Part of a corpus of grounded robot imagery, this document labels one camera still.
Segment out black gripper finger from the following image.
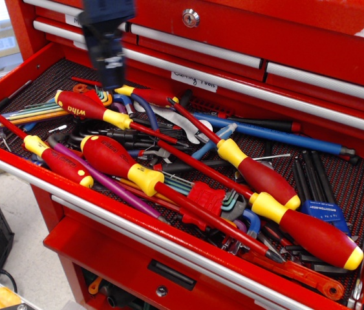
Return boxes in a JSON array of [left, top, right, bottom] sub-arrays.
[[94, 54, 125, 90]]

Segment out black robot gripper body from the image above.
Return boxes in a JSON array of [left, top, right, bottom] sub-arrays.
[[78, 0, 135, 58]]

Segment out red yellow Wiha screwdriver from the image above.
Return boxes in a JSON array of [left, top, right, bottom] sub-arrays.
[[55, 90, 187, 147]]

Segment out white markers label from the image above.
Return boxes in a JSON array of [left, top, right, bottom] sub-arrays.
[[65, 14, 81, 27]]

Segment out thin red yellow screwdriver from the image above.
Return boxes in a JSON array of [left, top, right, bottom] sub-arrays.
[[70, 76, 180, 109]]

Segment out white cutting tools label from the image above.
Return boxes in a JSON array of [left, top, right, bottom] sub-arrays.
[[171, 71, 218, 93]]

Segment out flat steel spanner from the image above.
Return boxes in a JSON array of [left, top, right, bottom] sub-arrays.
[[150, 105, 209, 144]]

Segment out large red yellow screwdriver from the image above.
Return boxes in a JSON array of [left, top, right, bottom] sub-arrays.
[[80, 136, 282, 263]]

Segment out chest key lock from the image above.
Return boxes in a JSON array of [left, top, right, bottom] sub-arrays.
[[182, 8, 200, 28]]

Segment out purple long hex key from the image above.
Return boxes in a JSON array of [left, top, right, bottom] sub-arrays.
[[47, 134, 170, 225]]

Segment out small red yellow screwdriver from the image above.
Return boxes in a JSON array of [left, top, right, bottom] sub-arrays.
[[0, 115, 94, 188]]

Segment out rainbow hex key set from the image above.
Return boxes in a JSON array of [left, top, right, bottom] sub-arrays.
[[0, 84, 112, 127]]

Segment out open red tool drawer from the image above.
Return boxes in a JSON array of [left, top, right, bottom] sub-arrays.
[[0, 41, 364, 310]]

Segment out red holder coloured hex keys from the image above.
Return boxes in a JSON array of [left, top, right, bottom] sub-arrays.
[[164, 172, 261, 238]]

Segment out red yellow screwdriver right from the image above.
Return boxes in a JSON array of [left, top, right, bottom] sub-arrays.
[[169, 99, 301, 210]]

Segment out red tool chest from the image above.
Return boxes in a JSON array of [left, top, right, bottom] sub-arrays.
[[5, 0, 364, 310]]

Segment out blue holder black hex keys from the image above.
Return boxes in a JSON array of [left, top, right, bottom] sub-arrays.
[[292, 150, 351, 236]]

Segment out largest red yellow screwdriver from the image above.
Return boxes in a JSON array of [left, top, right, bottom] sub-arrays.
[[156, 139, 364, 271]]

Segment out orange red flat wrench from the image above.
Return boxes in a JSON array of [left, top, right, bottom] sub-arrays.
[[239, 252, 345, 301]]

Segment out blue handled pliers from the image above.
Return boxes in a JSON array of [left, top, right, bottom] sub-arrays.
[[130, 94, 171, 163]]

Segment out light blue T-handle key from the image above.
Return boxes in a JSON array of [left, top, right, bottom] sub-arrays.
[[191, 122, 238, 161]]

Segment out long blue T-handle driver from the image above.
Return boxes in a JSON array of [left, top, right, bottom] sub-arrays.
[[193, 112, 356, 156]]

